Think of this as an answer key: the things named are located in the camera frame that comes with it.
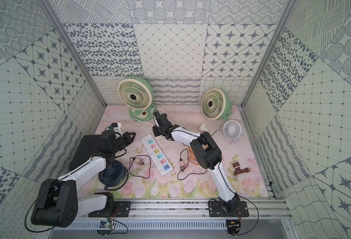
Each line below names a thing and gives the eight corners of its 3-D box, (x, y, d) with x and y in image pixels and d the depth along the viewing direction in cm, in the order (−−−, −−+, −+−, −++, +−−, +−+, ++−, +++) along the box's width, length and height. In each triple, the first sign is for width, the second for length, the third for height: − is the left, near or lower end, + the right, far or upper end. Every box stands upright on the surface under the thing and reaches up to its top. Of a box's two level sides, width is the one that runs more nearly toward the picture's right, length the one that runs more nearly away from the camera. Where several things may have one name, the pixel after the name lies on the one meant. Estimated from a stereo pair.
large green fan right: (214, 127, 107) (219, 109, 92) (197, 107, 120) (199, 88, 105) (228, 120, 112) (235, 102, 97) (210, 102, 124) (214, 83, 109)
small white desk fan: (225, 144, 100) (229, 134, 91) (221, 130, 107) (225, 119, 98) (237, 144, 100) (243, 134, 91) (233, 130, 107) (238, 119, 98)
